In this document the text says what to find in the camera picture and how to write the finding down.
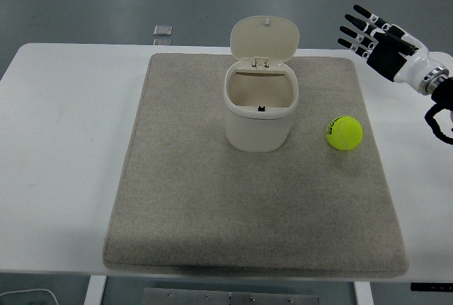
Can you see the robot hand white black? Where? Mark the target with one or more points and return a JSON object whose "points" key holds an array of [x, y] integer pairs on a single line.
{"points": [[385, 59]]}

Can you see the yellow tennis ball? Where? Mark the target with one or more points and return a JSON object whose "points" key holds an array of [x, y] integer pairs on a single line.
{"points": [[345, 133]]}

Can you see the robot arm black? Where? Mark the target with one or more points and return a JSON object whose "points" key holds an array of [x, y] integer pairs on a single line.
{"points": [[444, 96]]}

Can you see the cream bin with flip lid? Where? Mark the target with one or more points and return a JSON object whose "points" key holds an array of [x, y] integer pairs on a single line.
{"points": [[256, 124]]}

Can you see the beige grey felt mat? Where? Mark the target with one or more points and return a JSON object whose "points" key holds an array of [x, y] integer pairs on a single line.
{"points": [[212, 195]]}

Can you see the small metal floor cover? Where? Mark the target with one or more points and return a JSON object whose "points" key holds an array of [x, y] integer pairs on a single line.
{"points": [[162, 41]]}

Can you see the large metal floor cover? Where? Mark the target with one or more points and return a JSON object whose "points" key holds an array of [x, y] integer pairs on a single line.
{"points": [[163, 29]]}

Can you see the black table control panel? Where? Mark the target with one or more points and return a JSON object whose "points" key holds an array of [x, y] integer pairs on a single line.
{"points": [[431, 287]]}

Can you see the white table leg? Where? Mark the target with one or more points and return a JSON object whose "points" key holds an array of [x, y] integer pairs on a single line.
{"points": [[95, 291], [362, 294]]}

